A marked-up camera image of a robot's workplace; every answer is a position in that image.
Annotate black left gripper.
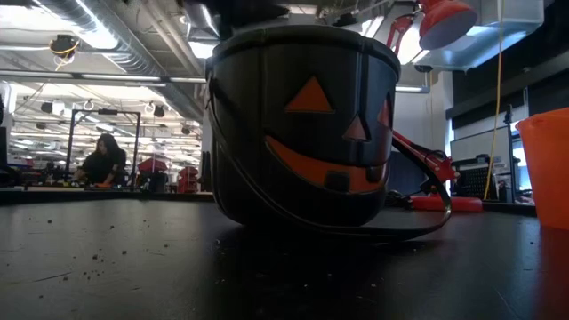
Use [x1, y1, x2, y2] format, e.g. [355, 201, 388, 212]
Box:
[202, 0, 293, 28]

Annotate black jack-o-lantern bucket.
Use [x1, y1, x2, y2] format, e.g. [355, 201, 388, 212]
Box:
[204, 24, 453, 237]

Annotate red storage bins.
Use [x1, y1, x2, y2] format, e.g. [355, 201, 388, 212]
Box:
[176, 165, 200, 195]

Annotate red desk lamp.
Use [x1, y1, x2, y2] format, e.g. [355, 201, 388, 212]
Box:
[385, 0, 485, 213]

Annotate person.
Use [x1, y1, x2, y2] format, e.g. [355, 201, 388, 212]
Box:
[73, 132, 129, 188]

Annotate black perforated box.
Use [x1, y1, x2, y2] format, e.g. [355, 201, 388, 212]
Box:
[451, 154, 495, 200]

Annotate black pole stand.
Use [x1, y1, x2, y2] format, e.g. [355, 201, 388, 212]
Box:
[503, 103, 518, 204]

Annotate orange jack-o-lantern bucket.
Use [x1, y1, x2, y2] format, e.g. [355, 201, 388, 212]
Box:
[515, 107, 569, 231]

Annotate black frame stand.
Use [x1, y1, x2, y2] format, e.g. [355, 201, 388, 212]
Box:
[65, 108, 142, 188]

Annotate black yellow ceiling cord reel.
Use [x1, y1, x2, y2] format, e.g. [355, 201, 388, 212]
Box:
[48, 34, 82, 60]

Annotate yellow extension cable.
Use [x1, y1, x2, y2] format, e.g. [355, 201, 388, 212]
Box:
[483, 0, 507, 201]

